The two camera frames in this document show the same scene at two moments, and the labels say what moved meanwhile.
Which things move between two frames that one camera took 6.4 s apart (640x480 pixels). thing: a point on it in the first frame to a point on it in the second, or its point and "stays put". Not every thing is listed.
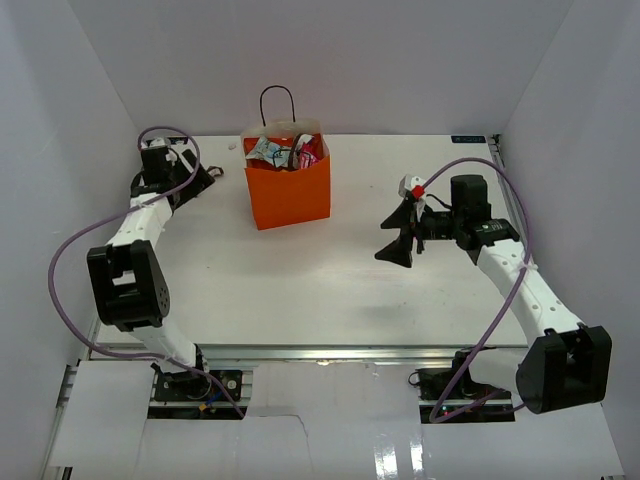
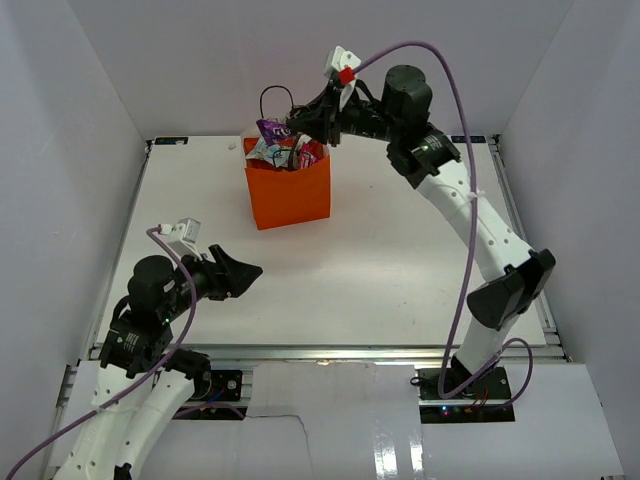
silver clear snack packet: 269,151 stays put
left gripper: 200,182 to 233,280
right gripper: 400,250 to 314,117
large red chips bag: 260,164 stays put
